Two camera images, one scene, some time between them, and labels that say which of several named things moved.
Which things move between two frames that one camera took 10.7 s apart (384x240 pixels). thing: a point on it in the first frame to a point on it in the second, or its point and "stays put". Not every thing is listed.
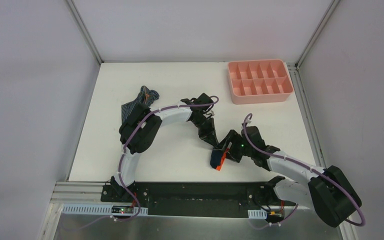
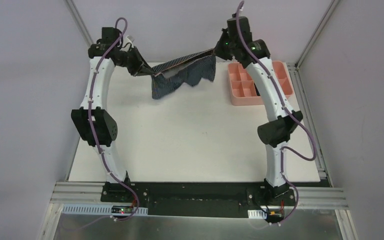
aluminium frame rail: [72, 194] stays put
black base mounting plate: [195, 199] stays put
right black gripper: [228, 149] to [221, 49]
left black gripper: [206, 133] to [136, 60]
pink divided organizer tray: [259, 81] stays put
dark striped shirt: [146, 97] to [165, 77]
